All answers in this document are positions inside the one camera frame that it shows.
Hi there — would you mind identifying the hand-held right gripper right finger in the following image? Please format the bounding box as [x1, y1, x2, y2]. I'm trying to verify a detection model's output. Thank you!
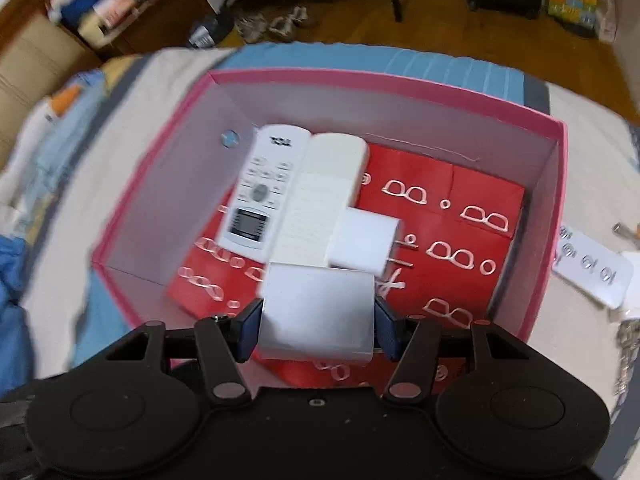
[374, 297, 533, 407]

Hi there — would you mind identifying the pink tissue box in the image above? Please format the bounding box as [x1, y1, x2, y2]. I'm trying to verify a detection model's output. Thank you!
[92, 0, 138, 28]

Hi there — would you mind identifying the white remote with display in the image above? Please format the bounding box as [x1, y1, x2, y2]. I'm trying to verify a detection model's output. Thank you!
[215, 125, 313, 263]

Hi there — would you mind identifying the bunch of keys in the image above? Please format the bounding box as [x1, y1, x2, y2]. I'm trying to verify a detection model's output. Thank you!
[612, 221, 640, 251]

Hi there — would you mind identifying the wooden padded headboard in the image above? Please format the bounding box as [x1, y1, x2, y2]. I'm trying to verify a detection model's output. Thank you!
[0, 0, 103, 171]

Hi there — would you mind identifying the black floor bag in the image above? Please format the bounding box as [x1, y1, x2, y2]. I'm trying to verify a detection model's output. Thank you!
[189, 10, 236, 50]

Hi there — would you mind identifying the white charger plug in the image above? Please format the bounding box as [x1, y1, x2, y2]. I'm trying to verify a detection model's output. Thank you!
[257, 262, 377, 367]
[326, 209, 416, 275]

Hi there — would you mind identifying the pink cardboard box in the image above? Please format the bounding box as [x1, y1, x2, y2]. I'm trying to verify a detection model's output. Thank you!
[91, 67, 568, 391]

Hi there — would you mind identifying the small white remote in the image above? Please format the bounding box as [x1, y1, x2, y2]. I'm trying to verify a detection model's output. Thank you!
[551, 229, 632, 311]

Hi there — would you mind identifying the white plastic bag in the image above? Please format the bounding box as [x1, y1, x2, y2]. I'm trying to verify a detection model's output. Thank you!
[597, 0, 619, 43]

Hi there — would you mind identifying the colourful tissue pack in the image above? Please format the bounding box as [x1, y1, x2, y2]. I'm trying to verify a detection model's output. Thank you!
[546, 0, 599, 37]

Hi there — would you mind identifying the long white remote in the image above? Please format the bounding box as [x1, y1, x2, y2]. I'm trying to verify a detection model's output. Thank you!
[270, 132, 371, 267]

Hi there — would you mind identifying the light blue blanket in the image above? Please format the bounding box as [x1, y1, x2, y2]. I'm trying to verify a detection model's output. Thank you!
[60, 67, 108, 111]

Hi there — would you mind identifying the pair of pale shoes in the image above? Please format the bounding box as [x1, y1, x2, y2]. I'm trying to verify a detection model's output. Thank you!
[235, 5, 316, 45]

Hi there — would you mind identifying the wooden nightstand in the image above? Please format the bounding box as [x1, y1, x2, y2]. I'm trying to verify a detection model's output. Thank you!
[75, 0, 216, 63]

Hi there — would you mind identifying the red printed box lining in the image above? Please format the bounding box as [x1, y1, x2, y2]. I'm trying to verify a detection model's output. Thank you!
[167, 142, 526, 391]

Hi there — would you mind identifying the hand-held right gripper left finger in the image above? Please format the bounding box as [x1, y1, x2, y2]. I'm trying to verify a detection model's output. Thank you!
[102, 299, 264, 407]

